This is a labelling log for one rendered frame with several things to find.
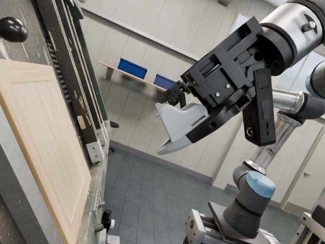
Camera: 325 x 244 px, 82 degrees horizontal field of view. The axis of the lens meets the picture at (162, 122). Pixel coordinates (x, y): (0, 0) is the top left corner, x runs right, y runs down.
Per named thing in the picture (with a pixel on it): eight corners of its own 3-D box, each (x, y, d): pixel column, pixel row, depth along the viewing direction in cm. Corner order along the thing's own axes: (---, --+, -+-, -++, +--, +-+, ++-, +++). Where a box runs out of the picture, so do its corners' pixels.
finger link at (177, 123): (136, 129, 27) (186, 87, 26) (163, 159, 28) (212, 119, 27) (134, 133, 24) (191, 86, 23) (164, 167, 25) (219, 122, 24)
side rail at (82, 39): (98, 121, 221) (108, 119, 222) (66, 19, 189) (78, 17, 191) (99, 120, 228) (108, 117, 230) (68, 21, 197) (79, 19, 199)
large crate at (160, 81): (174, 93, 379) (178, 84, 376) (177, 94, 343) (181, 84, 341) (152, 83, 373) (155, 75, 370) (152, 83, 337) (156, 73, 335)
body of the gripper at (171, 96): (160, 95, 97) (178, 80, 96) (170, 107, 98) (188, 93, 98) (161, 95, 90) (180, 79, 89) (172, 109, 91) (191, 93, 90)
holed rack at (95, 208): (95, 216, 76) (96, 216, 76) (93, 210, 75) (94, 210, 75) (109, 121, 231) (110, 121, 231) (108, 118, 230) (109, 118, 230)
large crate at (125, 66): (143, 80, 371) (147, 70, 368) (142, 79, 335) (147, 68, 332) (120, 70, 365) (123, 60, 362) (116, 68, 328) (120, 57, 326)
